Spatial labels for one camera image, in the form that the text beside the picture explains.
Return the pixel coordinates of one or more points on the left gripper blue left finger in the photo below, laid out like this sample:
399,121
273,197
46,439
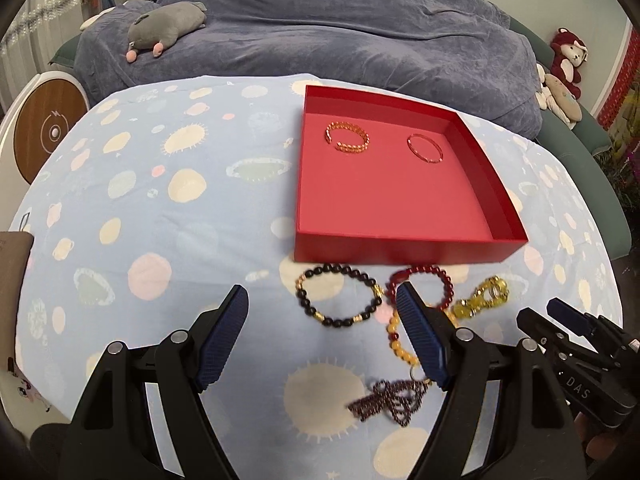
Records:
186,363

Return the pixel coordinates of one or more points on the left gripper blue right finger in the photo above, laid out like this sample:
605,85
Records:
459,362

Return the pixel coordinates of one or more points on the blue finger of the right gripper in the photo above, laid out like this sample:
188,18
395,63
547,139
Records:
596,329
537,329

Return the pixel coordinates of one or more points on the dark garnet bead strand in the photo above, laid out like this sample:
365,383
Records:
398,400

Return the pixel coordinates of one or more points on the thin gold bangle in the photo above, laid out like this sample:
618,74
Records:
425,148

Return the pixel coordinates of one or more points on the planet print blue sheet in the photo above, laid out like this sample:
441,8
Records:
163,196

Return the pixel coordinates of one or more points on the red shallow cardboard box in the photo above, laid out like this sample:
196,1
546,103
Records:
362,197

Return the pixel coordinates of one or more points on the beige cookie plush cushion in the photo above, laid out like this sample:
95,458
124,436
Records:
561,101

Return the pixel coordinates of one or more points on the red monkey plush toy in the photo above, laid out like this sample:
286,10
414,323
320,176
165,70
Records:
570,52

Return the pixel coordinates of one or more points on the grey mouse plush toy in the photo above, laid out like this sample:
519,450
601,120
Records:
159,29

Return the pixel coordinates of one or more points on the blue grey blanket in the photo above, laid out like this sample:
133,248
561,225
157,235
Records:
460,53

